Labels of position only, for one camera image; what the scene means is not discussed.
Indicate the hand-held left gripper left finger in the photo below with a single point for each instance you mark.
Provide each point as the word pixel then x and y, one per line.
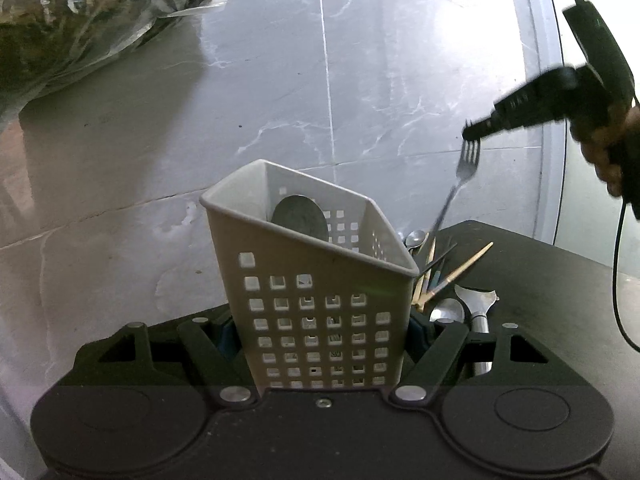
pixel 227 342

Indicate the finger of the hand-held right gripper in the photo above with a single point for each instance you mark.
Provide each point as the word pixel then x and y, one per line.
pixel 530 97

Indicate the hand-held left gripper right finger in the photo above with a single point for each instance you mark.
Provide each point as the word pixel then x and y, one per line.
pixel 417 335

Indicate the large metal spoon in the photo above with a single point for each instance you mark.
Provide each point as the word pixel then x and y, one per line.
pixel 447 310

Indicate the teal-tipped dark chopstick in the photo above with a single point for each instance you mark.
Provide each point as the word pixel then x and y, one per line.
pixel 436 276

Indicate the wooden chopstick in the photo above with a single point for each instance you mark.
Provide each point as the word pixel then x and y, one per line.
pixel 460 269
pixel 425 272

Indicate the metal peeler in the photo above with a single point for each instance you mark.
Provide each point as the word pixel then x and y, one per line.
pixel 477 305

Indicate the metal fork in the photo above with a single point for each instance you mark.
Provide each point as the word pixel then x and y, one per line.
pixel 467 160

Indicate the small metal spoon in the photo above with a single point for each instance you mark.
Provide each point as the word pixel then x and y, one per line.
pixel 415 238

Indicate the white perforated utensil basket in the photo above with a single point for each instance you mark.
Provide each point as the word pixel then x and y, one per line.
pixel 320 280

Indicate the person's right hand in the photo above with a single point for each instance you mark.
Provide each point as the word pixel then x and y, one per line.
pixel 617 160

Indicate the plastic bag of greens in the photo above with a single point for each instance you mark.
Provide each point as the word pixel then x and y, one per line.
pixel 75 25

